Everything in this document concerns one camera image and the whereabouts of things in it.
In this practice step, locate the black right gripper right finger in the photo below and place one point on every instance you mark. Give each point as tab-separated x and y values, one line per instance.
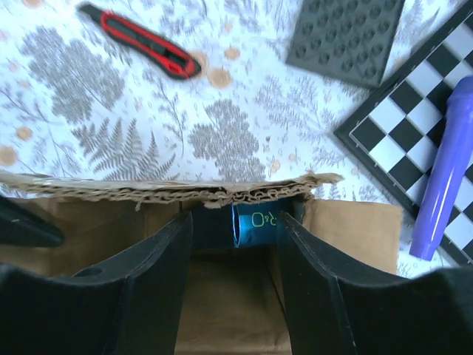
335	304

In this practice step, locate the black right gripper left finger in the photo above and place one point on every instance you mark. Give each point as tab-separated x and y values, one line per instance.
128	304

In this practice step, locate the red black utility knife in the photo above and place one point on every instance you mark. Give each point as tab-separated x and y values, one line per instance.
176	63

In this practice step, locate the brown cardboard express box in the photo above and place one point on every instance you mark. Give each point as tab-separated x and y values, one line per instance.
269	272

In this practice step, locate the purple toy microphone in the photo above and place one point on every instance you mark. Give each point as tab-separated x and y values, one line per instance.
450	165

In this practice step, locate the blue green product box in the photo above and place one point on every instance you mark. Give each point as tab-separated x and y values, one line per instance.
241	225

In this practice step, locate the grey studded building plate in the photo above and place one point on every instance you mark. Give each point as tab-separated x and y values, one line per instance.
346	40

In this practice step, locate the black white chessboard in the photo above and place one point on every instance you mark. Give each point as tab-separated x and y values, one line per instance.
396	132

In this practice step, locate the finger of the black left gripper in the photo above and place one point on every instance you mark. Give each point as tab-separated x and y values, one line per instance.
20	227

